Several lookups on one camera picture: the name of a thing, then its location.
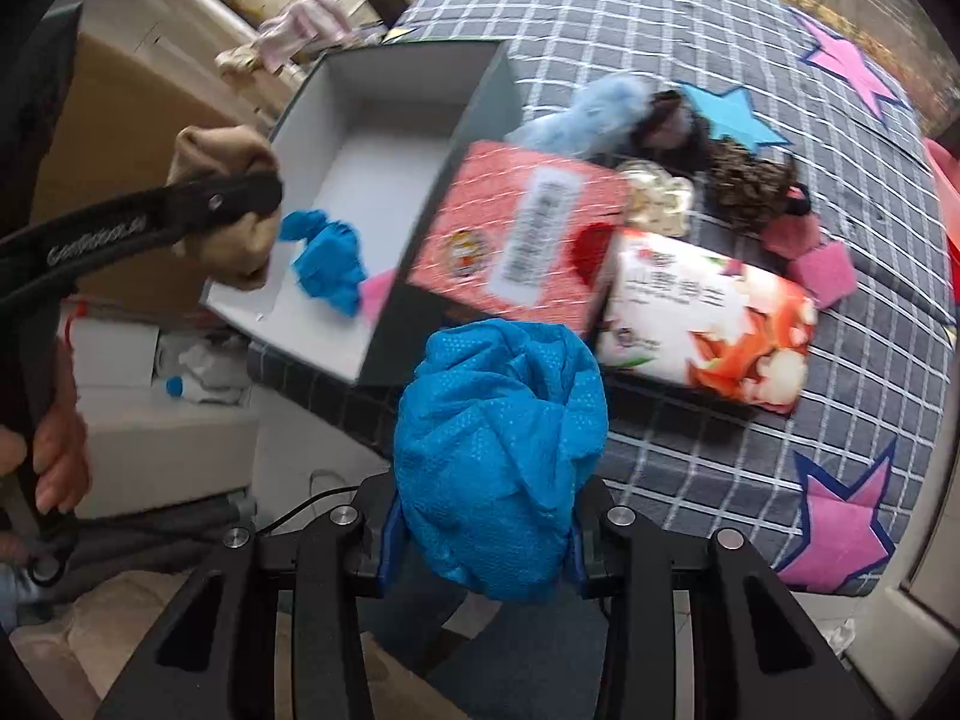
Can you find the grey checked star tablecloth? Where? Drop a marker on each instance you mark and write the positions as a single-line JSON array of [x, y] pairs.
[[793, 123]]

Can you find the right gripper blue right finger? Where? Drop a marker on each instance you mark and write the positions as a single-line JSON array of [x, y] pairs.
[[574, 566]]

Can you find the gold rack with clothes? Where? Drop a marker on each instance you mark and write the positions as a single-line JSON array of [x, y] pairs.
[[304, 25]]

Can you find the light blue fluffy cloth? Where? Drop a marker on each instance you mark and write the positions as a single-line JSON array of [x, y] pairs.
[[599, 119]]

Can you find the white open storage box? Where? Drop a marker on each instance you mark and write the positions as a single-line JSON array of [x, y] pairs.
[[374, 138]]

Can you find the pink plastic basin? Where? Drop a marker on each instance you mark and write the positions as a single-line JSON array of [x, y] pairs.
[[944, 168]]

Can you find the pink navy striped sock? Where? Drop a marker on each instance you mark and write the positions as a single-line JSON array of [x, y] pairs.
[[797, 231]]

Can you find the person's left hand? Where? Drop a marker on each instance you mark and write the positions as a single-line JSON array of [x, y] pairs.
[[60, 455]]

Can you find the beige sock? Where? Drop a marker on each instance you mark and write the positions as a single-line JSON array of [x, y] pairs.
[[234, 240]]

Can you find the leopard print scarf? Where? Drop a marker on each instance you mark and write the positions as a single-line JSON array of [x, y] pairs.
[[745, 190]]

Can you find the blue mesh cloth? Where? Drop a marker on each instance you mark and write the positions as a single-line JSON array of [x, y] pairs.
[[329, 266], [501, 427]]

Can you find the cream polka dot scrunchie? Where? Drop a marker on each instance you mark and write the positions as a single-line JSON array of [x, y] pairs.
[[659, 202]]

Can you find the red patterned tissue box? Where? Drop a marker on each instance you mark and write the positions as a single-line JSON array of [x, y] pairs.
[[524, 236]]

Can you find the brown cardboard box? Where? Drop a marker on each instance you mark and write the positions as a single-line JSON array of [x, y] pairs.
[[117, 135]]

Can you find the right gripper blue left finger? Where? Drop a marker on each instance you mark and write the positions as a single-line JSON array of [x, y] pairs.
[[394, 539]]

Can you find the white plastic bottle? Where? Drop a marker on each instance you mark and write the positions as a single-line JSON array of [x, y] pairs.
[[209, 375]]

